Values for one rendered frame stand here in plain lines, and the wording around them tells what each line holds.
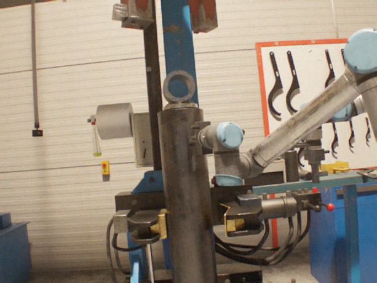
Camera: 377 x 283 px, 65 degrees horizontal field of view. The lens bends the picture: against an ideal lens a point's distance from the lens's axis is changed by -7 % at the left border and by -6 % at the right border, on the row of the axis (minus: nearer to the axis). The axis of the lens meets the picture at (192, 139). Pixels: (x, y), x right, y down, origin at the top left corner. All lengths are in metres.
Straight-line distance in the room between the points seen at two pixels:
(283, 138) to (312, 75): 2.73
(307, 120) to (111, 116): 1.57
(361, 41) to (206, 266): 1.09
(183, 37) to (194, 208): 1.04
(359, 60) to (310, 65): 2.95
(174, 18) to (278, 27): 2.04
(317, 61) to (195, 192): 2.76
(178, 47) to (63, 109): 2.10
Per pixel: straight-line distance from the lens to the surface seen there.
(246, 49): 3.69
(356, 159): 3.92
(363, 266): 2.80
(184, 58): 1.93
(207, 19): 1.65
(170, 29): 1.98
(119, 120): 2.30
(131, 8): 1.44
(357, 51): 0.87
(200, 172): 1.39
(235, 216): 1.36
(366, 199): 2.67
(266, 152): 1.12
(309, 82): 3.75
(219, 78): 3.55
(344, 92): 1.03
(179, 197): 1.39
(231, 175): 1.06
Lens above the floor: 1.30
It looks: 1 degrees up
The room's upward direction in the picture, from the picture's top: 5 degrees counter-clockwise
